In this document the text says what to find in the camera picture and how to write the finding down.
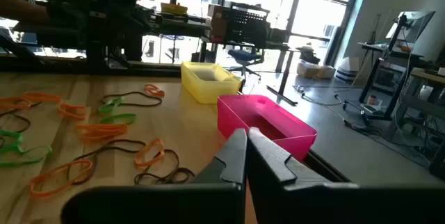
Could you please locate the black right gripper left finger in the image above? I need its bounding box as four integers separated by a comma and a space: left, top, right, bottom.
60, 128, 248, 224

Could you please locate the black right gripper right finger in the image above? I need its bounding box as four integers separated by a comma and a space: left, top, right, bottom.
246, 127, 445, 224

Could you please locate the pink plastic basket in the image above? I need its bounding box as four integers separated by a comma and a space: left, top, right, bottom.
217, 94, 318, 163

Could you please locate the yellow plastic basket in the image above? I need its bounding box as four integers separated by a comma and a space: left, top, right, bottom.
180, 61, 243, 105

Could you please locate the blue office chair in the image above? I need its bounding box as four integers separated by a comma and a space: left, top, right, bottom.
227, 48, 265, 81

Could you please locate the black office desk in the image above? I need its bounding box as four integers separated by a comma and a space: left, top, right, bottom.
156, 17, 333, 106

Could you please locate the white striped box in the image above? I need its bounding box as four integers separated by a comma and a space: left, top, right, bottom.
335, 56, 361, 84

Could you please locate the black perforated crate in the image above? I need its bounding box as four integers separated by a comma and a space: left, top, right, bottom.
222, 6, 270, 46

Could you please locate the cardboard box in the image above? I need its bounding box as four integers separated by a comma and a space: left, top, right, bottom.
207, 3, 229, 39

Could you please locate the yellow desk item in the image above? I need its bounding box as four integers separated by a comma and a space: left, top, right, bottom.
160, 2, 188, 15

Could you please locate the wooden top desk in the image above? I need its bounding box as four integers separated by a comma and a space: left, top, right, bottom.
392, 67, 445, 141

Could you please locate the monitor on stand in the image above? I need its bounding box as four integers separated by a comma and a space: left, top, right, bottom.
385, 10, 436, 44

